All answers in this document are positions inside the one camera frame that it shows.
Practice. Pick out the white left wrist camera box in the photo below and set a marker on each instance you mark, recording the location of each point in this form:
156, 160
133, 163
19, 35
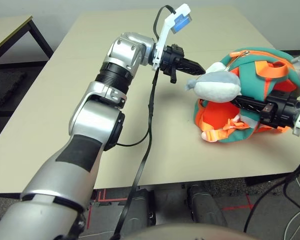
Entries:
181, 23

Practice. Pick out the orange and teal backpack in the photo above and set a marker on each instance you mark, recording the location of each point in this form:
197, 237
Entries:
252, 75

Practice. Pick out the dark grey robot left leg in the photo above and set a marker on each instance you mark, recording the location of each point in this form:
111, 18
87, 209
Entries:
140, 210

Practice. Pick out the dark grey robot leg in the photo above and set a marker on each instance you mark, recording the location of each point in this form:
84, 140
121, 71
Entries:
140, 210
205, 207

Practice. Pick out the black foam floor mat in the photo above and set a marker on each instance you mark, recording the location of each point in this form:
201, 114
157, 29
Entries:
7, 87

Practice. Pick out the grey robot torso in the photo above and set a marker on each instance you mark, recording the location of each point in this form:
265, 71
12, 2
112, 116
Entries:
190, 233

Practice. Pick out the beige side table black frame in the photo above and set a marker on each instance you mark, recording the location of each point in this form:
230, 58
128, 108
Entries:
5, 32

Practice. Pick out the dark grey robot right leg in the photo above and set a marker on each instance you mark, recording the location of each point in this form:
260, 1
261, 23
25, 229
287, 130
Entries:
205, 207

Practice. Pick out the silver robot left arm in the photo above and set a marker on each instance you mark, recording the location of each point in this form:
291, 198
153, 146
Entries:
90, 120

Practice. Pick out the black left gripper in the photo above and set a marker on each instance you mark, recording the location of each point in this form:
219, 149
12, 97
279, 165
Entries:
171, 60

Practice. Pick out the grey plush shark toy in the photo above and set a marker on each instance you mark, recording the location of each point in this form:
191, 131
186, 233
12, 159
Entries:
215, 87

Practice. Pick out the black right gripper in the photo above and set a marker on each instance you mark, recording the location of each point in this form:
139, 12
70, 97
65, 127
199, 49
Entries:
282, 110

